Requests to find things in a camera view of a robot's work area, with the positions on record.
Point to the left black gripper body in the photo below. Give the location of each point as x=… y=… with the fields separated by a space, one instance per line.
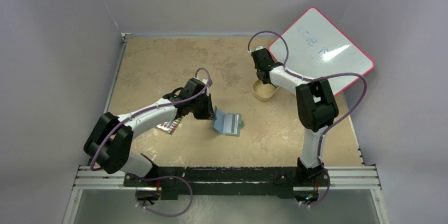
x=199 y=106

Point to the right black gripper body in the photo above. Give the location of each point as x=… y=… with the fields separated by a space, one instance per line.
x=261 y=74

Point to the green card holder wallet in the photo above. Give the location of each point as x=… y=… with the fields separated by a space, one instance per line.
x=229 y=124

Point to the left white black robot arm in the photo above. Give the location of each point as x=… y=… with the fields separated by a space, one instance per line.
x=110 y=140

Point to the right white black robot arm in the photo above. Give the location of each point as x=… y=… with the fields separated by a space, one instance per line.
x=316 y=107

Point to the beige oval tray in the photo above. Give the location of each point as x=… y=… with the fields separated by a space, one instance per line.
x=263 y=92

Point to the colourful marker pack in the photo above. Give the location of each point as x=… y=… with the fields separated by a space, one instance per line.
x=171 y=126

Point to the pink framed whiteboard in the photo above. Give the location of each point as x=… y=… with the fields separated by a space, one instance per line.
x=315 y=47

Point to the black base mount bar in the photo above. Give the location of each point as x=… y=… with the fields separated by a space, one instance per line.
x=282 y=182

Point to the aluminium rail frame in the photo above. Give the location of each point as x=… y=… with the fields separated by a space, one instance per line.
x=193 y=117

